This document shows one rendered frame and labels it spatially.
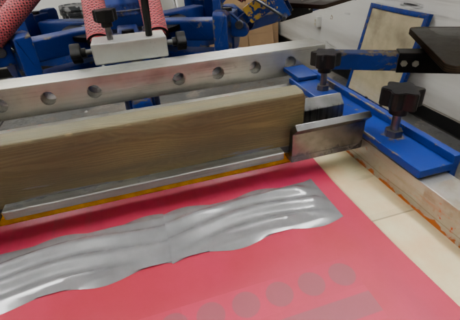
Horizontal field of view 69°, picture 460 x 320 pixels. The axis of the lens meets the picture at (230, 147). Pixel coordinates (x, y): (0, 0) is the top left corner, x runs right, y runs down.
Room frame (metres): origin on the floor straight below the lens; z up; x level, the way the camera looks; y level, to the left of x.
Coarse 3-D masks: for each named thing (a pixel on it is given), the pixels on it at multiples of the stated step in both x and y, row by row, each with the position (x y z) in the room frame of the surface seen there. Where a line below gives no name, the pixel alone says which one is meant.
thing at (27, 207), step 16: (224, 160) 0.32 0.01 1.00; (240, 160) 0.31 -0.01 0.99; (256, 160) 0.32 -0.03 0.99; (272, 160) 0.32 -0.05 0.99; (144, 176) 0.29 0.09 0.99; (160, 176) 0.29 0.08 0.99; (176, 176) 0.29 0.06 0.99; (192, 176) 0.30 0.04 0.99; (64, 192) 0.28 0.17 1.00; (80, 192) 0.27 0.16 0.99; (96, 192) 0.27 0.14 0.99; (112, 192) 0.27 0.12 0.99; (128, 192) 0.28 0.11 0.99; (16, 208) 0.25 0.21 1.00; (32, 208) 0.26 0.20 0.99; (48, 208) 0.26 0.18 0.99
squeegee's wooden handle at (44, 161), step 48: (240, 96) 0.34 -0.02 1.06; (288, 96) 0.34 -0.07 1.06; (0, 144) 0.27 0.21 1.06; (48, 144) 0.28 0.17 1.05; (96, 144) 0.29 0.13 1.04; (144, 144) 0.30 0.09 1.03; (192, 144) 0.31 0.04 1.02; (240, 144) 0.32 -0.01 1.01; (288, 144) 0.34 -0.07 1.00; (0, 192) 0.26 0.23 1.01; (48, 192) 0.27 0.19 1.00
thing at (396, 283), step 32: (160, 192) 0.32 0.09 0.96; (192, 192) 0.31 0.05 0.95; (224, 192) 0.31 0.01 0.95; (352, 224) 0.24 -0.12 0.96; (192, 256) 0.22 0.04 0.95; (224, 256) 0.21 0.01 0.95; (256, 256) 0.21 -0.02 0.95; (288, 256) 0.21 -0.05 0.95; (320, 256) 0.21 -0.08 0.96; (352, 256) 0.20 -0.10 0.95; (384, 256) 0.20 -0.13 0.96; (192, 288) 0.18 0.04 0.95; (224, 288) 0.18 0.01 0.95; (384, 288) 0.17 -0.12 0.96; (416, 288) 0.17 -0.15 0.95
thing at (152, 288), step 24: (48, 216) 0.29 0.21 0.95; (72, 216) 0.28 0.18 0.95; (96, 216) 0.28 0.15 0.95; (120, 216) 0.28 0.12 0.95; (144, 216) 0.28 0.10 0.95; (0, 240) 0.25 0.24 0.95; (24, 240) 0.25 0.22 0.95; (48, 240) 0.25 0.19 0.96; (168, 264) 0.21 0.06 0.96; (96, 288) 0.19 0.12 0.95; (120, 288) 0.19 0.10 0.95; (144, 288) 0.18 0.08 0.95; (168, 288) 0.18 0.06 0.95; (24, 312) 0.17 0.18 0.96; (48, 312) 0.17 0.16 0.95; (72, 312) 0.17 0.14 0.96; (96, 312) 0.16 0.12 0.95; (120, 312) 0.16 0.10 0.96; (144, 312) 0.16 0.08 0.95
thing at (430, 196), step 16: (224, 96) 0.52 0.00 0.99; (112, 112) 0.48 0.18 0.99; (16, 128) 0.44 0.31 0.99; (32, 128) 0.44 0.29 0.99; (368, 144) 0.34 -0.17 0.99; (368, 160) 0.34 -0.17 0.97; (384, 160) 0.31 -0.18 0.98; (384, 176) 0.31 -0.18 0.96; (400, 176) 0.29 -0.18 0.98; (432, 176) 0.27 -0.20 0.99; (448, 176) 0.27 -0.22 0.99; (400, 192) 0.28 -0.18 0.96; (416, 192) 0.26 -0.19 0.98; (432, 192) 0.25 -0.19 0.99; (448, 192) 0.24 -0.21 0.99; (416, 208) 0.26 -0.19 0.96; (432, 208) 0.24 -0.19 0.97; (448, 208) 0.23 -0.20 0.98; (432, 224) 0.24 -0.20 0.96; (448, 224) 0.22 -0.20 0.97
